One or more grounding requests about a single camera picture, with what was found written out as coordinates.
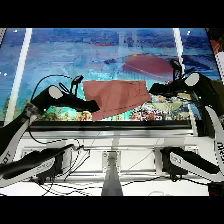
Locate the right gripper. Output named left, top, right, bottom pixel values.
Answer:
left=148, top=82, right=172, bottom=96

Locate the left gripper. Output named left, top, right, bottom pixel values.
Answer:
left=75, top=97, right=101, bottom=113

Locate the red-brown garment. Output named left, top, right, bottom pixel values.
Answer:
left=82, top=79, right=152, bottom=122

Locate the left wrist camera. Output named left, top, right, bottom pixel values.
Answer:
left=58, top=75, right=85, bottom=98

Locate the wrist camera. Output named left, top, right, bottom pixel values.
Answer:
left=169, top=58, right=185, bottom=82
left=58, top=75, right=85, bottom=98

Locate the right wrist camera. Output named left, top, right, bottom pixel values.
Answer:
left=169, top=58, right=185, bottom=82

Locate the black cable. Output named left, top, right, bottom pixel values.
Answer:
left=30, top=73, right=73, bottom=102

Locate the silver frame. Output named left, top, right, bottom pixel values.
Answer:
left=0, top=127, right=214, bottom=197

